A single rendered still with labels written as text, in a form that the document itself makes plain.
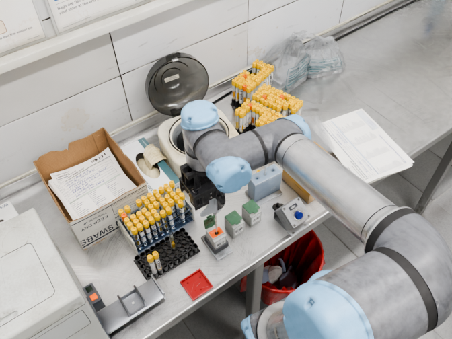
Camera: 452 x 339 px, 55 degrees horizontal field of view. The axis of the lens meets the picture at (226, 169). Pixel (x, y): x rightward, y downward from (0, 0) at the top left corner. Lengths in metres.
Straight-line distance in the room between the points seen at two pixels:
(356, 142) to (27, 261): 1.11
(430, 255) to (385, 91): 1.32
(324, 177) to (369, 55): 1.35
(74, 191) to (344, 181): 0.94
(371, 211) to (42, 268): 0.68
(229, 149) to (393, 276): 0.39
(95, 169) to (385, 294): 1.10
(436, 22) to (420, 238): 1.82
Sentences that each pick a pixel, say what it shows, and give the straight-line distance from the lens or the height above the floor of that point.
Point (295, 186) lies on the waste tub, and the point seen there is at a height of 0.90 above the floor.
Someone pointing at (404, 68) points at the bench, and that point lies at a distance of 2.00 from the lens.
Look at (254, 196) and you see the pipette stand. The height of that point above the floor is 0.92.
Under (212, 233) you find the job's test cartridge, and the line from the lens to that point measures 1.24.
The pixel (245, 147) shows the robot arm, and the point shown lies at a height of 1.41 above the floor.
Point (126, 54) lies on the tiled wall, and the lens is 1.44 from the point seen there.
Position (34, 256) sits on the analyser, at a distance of 1.05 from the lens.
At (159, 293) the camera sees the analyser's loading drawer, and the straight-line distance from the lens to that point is 1.22.
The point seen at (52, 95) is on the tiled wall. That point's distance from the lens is 1.41.
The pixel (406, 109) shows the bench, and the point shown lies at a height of 0.88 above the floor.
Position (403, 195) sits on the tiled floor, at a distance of 2.67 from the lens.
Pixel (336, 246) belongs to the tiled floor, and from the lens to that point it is 2.38.
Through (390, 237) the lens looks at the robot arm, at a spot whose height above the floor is 1.51.
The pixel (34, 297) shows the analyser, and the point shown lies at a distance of 1.00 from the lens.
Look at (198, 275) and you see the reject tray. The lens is 1.27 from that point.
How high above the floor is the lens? 2.01
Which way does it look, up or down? 50 degrees down
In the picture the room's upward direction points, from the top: 2 degrees counter-clockwise
